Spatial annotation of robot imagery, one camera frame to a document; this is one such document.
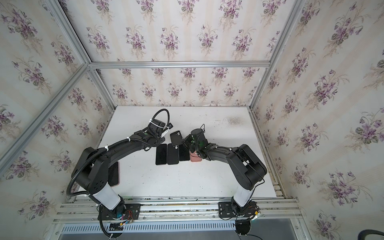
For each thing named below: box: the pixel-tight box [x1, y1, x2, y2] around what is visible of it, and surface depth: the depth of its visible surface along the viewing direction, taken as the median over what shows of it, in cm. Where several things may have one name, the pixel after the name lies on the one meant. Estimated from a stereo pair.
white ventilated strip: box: [60, 222, 236, 234], surface depth 72 cm
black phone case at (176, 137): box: [170, 130, 183, 145], surface depth 100 cm
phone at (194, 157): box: [189, 150, 202, 162], surface depth 92 cm
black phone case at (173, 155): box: [167, 143, 179, 165], surface depth 95 cm
